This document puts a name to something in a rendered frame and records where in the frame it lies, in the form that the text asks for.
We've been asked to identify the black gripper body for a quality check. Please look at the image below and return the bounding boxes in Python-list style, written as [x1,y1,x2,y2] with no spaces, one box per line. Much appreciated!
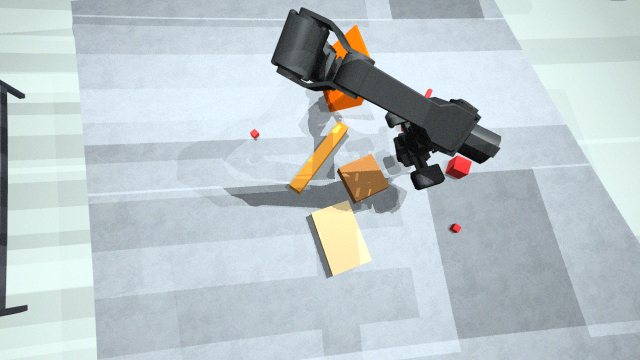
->
[384,112,445,190]

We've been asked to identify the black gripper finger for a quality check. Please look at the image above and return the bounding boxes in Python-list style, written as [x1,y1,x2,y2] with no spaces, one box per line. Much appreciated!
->
[397,154,414,167]
[393,137,406,160]

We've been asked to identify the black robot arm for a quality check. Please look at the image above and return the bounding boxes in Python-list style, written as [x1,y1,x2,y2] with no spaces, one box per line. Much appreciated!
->
[270,7,501,164]

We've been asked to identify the orange flat bar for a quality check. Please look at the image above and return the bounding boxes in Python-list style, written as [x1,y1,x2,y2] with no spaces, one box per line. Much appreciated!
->
[289,121,349,195]

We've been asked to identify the pale yellow flat board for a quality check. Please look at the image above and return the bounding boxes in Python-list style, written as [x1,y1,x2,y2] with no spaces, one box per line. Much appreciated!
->
[310,200,372,276]

